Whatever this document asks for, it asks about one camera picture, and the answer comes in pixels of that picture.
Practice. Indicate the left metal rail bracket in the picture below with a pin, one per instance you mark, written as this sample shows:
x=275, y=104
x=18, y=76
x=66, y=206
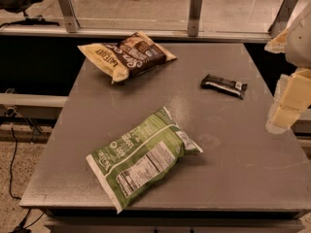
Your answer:
x=71, y=23

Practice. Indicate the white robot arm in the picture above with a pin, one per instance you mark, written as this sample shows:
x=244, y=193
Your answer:
x=295, y=42

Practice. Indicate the black snack bar wrapper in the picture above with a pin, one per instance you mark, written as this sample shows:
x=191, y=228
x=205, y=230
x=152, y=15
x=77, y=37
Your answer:
x=222, y=85

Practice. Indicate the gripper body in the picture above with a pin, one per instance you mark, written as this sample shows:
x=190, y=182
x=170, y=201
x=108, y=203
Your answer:
x=299, y=46

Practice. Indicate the horizontal metal rail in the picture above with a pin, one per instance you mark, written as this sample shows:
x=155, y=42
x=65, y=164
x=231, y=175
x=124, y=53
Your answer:
x=169, y=35

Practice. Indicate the green jalapeno chip bag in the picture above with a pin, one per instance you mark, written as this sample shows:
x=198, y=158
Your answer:
x=139, y=158

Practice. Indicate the brown and yellow chip bag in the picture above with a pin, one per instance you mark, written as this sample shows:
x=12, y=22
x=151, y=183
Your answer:
x=130, y=57

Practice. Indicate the right metal rail bracket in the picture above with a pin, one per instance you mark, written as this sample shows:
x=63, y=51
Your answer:
x=281, y=20

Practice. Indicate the middle metal rail bracket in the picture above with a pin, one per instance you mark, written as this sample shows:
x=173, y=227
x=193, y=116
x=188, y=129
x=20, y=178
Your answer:
x=194, y=17

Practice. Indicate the metal rail bracket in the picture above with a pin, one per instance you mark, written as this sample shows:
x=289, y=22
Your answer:
x=281, y=20
x=194, y=17
x=71, y=23

